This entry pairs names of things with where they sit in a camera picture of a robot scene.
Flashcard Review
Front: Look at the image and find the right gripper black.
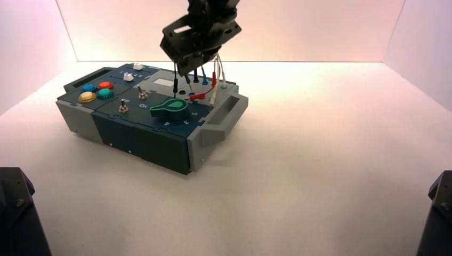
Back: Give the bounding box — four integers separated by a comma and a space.
159, 14, 243, 77

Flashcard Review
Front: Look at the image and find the blue banana plug wire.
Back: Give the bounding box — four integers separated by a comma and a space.
183, 65, 209, 91

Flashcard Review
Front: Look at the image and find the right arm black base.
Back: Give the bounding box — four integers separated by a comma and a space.
416, 170, 452, 256

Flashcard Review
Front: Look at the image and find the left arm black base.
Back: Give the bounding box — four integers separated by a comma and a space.
0, 166, 53, 256

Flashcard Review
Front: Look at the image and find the green rotary knob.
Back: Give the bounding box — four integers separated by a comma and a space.
149, 98, 190, 124

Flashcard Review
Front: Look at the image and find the blue and grey task box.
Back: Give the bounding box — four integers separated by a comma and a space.
55, 62, 249, 175

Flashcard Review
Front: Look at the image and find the yellow round push button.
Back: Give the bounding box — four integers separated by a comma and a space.
78, 91, 98, 104

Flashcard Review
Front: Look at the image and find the black banana plug wire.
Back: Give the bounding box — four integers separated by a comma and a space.
172, 61, 200, 99

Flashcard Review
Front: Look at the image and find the red banana plug wire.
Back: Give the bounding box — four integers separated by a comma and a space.
189, 58, 219, 102

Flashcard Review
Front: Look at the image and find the white banana plug wire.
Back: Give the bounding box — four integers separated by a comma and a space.
209, 53, 229, 107

